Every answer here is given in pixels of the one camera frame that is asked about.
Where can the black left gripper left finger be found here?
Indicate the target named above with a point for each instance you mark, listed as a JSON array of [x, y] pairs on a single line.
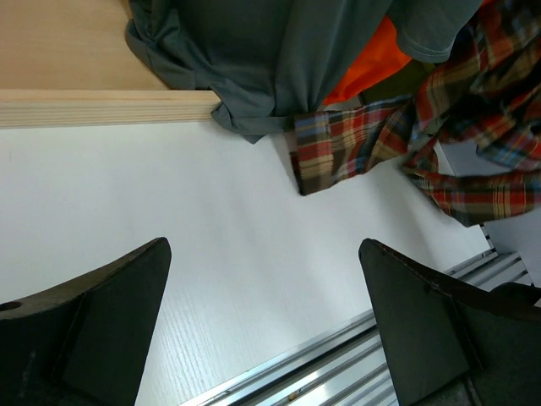
[[85, 341]]

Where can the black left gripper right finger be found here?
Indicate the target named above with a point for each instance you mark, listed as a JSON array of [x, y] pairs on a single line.
[[447, 342]]

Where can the red brown plaid shirt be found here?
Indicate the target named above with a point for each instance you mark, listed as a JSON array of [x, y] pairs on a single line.
[[487, 92]]

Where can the wooden clothes rack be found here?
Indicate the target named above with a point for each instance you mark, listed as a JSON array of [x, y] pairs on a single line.
[[66, 63]]

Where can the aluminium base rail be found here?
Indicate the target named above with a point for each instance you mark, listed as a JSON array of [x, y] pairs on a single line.
[[345, 366]]

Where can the orange t-shirt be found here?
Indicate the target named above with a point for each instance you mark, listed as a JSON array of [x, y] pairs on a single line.
[[380, 59]]

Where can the dark grey shirt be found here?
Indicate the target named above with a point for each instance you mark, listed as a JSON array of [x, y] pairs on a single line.
[[268, 61]]

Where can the green laundry basket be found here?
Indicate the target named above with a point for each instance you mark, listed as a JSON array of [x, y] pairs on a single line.
[[404, 82]]

